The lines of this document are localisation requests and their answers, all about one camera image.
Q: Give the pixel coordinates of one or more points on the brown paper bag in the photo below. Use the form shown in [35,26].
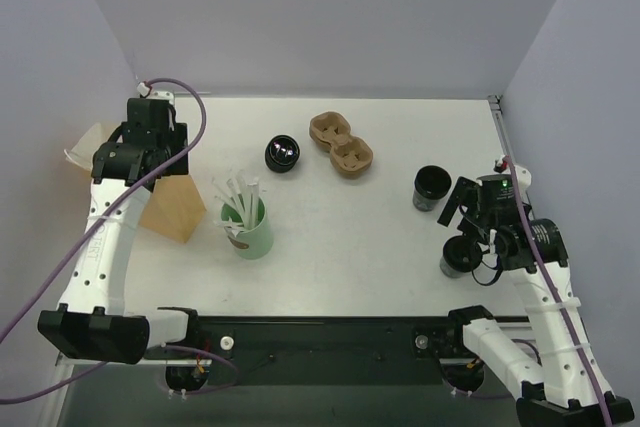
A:
[175,208]

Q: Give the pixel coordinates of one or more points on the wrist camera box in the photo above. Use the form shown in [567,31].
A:
[520,175]
[146,91]

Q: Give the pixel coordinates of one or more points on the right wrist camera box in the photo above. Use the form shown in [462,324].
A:
[520,175]

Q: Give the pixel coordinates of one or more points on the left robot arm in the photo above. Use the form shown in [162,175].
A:
[90,321]

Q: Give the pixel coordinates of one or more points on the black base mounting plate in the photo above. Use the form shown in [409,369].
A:
[326,351]

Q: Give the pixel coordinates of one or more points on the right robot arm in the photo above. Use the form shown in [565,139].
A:
[564,386]

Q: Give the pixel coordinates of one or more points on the black paper coffee cup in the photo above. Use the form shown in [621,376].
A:
[454,269]

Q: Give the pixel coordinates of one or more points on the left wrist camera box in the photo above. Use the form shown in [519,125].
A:
[146,91]

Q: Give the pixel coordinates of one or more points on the green straw holder cup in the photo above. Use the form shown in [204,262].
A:
[252,244]

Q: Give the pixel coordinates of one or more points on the brown pulp cup carriers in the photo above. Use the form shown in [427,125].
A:
[349,155]

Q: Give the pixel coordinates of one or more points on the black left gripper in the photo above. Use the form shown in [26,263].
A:
[176,150]

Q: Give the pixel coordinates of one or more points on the white wrapped straw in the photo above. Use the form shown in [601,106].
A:
[230,226]
[245,191]
[235,195]
[223,192]
[254,192]

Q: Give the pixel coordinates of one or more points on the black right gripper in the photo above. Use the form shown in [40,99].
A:
[458,197]

